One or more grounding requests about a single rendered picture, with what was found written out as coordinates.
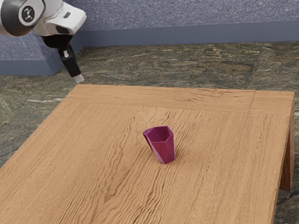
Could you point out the magenta faceted mug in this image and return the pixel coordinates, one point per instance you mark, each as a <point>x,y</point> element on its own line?
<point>162,146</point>

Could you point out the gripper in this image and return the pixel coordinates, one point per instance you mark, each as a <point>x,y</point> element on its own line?
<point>56,41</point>

